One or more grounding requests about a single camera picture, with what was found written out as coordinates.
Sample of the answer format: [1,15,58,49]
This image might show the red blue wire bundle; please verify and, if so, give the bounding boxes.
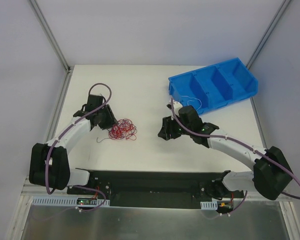
[96,118,138,144]

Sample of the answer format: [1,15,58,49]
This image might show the white wire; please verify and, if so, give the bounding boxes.
[181,95,203,111]

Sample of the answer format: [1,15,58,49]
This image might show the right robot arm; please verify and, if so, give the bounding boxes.
[158,103,293,201]

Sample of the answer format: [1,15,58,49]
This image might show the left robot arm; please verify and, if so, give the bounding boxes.
[28,94,117,195]

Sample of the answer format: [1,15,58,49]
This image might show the blue divided plastic bin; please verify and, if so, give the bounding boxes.
[168,58,259,115]

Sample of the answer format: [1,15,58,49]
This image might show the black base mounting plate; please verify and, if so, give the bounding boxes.
[67,170,244,209]

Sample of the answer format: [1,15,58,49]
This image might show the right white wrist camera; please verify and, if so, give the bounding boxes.
[166,98,183,117]

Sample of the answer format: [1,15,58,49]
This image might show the right white cable duct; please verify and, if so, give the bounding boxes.
[200,201,218,211]

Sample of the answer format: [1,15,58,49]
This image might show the white cable duct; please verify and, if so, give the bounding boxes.
[32,196,110,208]
[200,201,218,211]

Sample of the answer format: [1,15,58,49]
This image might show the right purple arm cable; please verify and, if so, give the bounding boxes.
[169,97,300,200]

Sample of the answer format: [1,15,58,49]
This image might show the left white cable duct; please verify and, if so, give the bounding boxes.
[32,196,110,208]

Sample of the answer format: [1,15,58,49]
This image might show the left aluminium frame post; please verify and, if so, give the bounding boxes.
[27,0,71,73]

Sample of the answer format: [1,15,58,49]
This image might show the aluminium frame post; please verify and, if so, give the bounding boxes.
[27,0,71,73]
[246,0,293,70]

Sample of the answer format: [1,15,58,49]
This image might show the right aluminium frame post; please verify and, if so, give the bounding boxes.
[246,0,293,70]

